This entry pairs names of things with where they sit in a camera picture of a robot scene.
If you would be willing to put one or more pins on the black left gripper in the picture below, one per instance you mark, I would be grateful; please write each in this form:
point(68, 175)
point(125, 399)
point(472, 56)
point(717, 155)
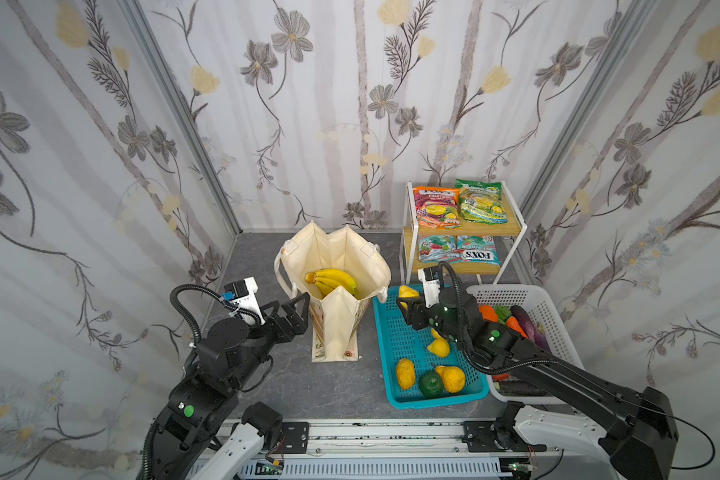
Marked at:
point(288, 318)

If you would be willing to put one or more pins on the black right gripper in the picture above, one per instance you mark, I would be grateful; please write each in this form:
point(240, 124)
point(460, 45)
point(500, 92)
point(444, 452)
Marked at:
point(423, 312)

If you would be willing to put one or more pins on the small yellow lemon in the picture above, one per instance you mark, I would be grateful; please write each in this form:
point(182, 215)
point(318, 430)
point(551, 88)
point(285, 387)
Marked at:
point(406, 292)

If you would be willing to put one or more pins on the yellow banana bunch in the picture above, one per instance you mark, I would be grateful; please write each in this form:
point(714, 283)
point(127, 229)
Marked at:
point(329, 279)

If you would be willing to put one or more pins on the cream floral grocery tote bag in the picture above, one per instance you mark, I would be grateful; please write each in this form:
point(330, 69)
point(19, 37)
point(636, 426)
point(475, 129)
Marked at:
point(335, 318)

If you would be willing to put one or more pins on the orange red snack bag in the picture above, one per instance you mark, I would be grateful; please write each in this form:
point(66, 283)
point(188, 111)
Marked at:
point(437, 207)

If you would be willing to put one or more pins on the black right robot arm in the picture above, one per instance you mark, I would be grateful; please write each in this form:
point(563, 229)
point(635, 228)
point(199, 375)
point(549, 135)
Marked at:
point(638, 433)

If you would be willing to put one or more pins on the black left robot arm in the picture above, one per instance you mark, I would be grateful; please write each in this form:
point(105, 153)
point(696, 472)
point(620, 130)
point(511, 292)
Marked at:
point(218, 368)

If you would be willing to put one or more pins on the teal Fox's candy bag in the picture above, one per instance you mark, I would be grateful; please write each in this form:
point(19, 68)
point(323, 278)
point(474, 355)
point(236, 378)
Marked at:
point(477, 249)

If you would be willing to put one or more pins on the green snack bag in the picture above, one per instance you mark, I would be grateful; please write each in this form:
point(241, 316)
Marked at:
point(481, 202)

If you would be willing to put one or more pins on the teal plastic basket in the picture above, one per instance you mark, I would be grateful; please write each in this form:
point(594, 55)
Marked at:
point(399, 341)

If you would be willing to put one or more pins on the yellow lemon front left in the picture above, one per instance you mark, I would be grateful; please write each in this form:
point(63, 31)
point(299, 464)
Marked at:
point(405, 374)

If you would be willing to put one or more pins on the orange carrot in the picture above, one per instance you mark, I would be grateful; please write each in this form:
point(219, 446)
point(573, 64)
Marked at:
point(488, 313)

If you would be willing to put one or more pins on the green round fruit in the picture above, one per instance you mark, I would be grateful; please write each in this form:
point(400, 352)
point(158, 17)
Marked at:
point(431, 384)

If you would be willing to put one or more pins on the bumpy yellow citron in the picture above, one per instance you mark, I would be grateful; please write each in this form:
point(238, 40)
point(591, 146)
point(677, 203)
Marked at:
point(453, 378)

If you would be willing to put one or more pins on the green pepper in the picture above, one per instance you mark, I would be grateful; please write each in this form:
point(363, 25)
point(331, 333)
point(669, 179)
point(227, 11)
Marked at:
point(503, 313)

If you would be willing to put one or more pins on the purple eggplant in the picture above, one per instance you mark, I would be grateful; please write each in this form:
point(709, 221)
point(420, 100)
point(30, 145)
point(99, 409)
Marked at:
point(528, 327)

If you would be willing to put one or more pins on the white plastic basket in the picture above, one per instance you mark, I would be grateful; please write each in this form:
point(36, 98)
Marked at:
point(543, 313)

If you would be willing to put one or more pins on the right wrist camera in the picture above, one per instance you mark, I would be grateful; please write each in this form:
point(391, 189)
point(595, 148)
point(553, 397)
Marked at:
point(430, 285)

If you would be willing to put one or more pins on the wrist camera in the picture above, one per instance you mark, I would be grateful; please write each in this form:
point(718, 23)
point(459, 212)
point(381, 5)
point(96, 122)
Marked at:
point(430, 285)
point(241, 293)

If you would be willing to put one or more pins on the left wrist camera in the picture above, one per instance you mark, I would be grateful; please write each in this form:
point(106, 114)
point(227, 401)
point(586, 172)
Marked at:
point(241, 293)

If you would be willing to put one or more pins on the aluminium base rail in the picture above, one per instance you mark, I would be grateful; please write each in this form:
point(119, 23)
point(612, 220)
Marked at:
point(375, 449)

